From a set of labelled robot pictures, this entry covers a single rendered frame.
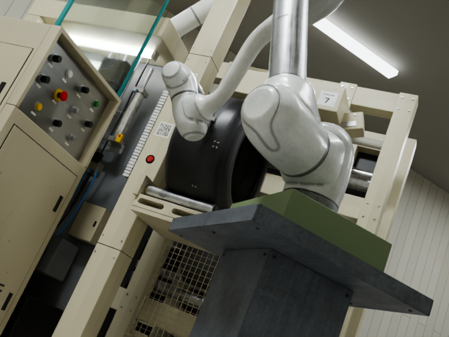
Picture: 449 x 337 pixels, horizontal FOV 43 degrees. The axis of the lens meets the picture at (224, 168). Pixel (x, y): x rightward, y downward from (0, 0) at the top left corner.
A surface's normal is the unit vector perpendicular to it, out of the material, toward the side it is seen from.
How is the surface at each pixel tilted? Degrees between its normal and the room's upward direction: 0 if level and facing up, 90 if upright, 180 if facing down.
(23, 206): 90
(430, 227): 90
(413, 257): 90
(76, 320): 90
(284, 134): 126
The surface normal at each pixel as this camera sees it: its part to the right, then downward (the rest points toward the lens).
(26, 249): 0.89, 0.24
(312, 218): 0.43, -0.14
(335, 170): 0.61, 0.10
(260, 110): -0.58, -0.40
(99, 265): -0.27, -0.43
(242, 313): -0.82, -0.47
